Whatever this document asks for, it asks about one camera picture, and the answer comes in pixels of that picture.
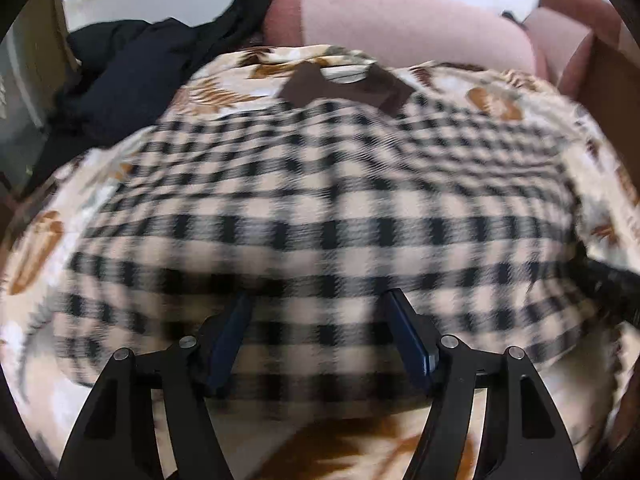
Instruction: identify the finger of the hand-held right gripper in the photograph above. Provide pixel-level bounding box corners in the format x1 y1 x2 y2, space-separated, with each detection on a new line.
580 256 640 333

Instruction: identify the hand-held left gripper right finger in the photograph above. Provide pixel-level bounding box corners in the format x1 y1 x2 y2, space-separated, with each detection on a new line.
384 288 582 480

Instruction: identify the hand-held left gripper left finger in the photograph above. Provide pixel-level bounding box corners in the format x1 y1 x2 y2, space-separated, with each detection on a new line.
59 290 253 480

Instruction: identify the black beige checked shirt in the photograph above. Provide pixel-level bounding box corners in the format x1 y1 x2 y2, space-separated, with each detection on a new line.
52 62 617 411

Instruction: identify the brown board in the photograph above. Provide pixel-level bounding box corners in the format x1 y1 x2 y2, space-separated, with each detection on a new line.
574 35 640 128

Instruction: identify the floral leaf print blanket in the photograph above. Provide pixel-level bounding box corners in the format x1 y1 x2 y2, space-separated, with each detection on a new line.
0 44 640 480

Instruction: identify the pink cushion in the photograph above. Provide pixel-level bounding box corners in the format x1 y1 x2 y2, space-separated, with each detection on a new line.
524 0 626 97

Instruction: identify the dark navy garment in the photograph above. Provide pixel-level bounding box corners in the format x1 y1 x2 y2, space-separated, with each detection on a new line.
30 0 288 173

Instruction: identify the pink sofa backrest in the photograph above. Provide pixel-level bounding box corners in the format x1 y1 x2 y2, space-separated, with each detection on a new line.
262 0 543 73

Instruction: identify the wooden cabinet with glass door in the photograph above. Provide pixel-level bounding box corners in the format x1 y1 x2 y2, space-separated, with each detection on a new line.
0 0 81 203

